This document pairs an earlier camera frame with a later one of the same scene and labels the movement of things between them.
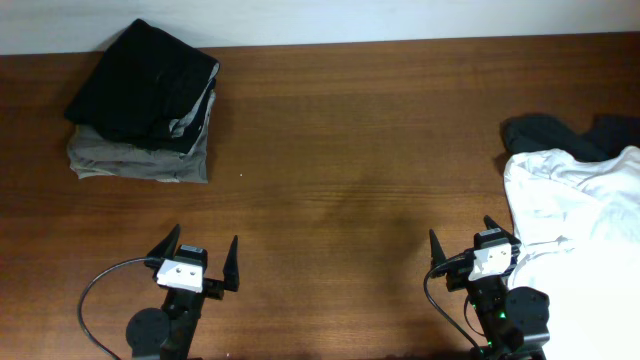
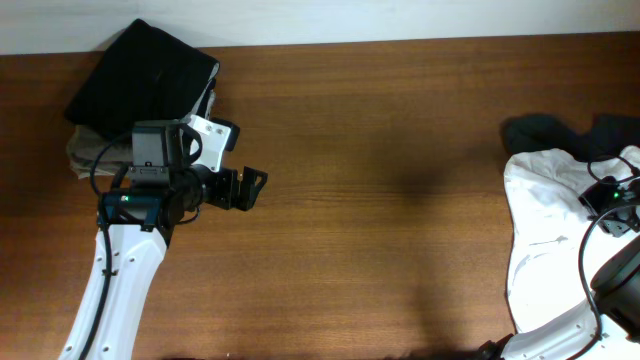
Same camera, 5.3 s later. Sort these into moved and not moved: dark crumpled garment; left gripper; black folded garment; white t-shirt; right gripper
Moved: right gripper; left gripper
Not moved: black folded garment; white t-shirt; dark crumpled garment
